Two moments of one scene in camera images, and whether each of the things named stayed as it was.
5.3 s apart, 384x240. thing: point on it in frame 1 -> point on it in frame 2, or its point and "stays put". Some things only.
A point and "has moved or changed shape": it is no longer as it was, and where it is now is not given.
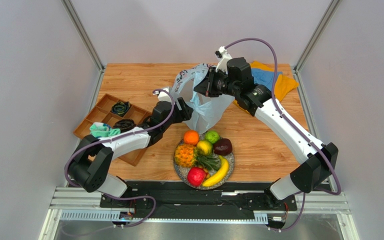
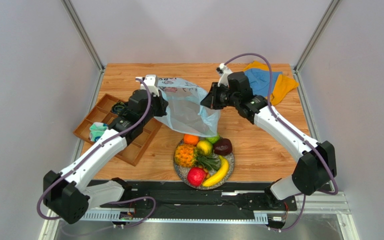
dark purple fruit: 223,147 stays put
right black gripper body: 210,84 -> 214,96
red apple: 196,176 stays put
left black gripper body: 178,116 -> 156,108
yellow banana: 221,174 stays put
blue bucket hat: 263,77 stays put
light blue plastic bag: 207,109 has moved or changed shape
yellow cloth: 282,83 stays put
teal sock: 99,129 stays put
